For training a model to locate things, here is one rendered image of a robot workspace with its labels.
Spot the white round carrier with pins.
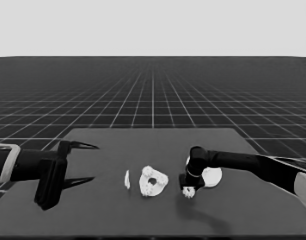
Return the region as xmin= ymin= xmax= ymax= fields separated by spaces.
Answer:
xmin=138 ymin=165 xmax=170 ymax=198

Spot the small thin T-shaped piece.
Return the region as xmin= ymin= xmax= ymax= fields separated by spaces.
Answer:
xmin=123 ymin=169 xmax=131 ymax=190

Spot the large thick white disc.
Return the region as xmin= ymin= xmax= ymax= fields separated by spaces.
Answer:
xmin=185 ymin=156 xmax=223 ymax=188

